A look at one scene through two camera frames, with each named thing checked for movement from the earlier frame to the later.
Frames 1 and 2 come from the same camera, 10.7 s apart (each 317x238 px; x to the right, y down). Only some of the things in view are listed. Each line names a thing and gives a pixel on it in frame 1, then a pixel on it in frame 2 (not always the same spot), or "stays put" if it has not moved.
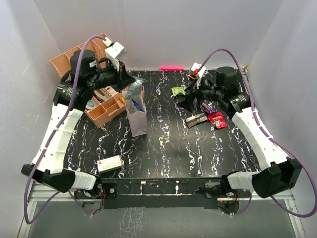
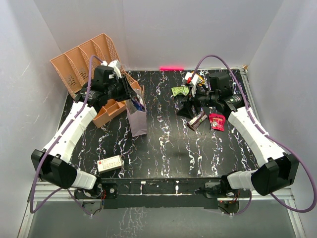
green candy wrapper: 176,90 stays put
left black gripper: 123,79 to 130,93
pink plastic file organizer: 110,103 stays put
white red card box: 109,163 stays put
